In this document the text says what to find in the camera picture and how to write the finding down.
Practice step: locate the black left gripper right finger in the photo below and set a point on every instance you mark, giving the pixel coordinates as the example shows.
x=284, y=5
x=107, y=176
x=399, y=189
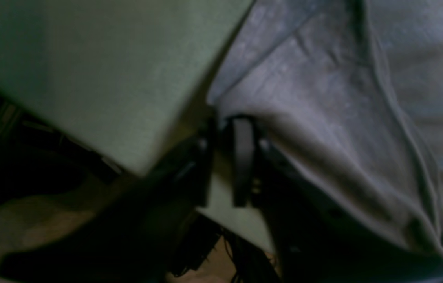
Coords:
x=315, y=239

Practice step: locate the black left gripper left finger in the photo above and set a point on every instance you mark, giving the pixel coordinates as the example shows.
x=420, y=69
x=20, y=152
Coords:
x=132, y=239

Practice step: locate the grey t-shirt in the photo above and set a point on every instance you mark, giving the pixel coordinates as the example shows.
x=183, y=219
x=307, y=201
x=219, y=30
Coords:
x=352, y=92

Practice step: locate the green table cloth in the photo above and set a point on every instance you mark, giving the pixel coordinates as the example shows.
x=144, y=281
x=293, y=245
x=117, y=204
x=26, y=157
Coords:
x=127, y=78

